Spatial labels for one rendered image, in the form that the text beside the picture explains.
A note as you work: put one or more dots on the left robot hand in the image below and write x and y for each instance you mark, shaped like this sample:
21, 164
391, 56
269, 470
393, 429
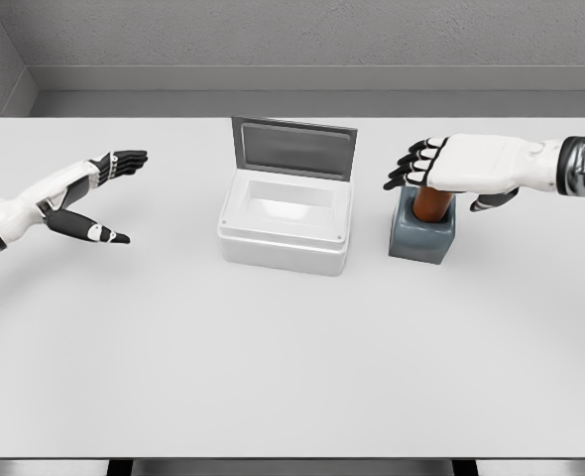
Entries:
74, 190

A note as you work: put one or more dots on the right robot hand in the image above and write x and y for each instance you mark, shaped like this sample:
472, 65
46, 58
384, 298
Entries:
471, 163

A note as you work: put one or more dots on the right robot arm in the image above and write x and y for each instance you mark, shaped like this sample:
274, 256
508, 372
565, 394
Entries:
577, 167

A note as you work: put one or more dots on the brown cylinder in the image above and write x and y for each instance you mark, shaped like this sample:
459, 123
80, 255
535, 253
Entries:
430, 204

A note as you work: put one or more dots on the grey-blue square holder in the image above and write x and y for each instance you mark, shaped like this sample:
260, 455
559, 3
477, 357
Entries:
421, 237

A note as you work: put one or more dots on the grey hinged box lid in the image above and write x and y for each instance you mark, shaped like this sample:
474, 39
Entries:
295, 148

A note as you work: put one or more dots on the white box body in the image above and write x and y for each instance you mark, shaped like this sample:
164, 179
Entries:
285, 228

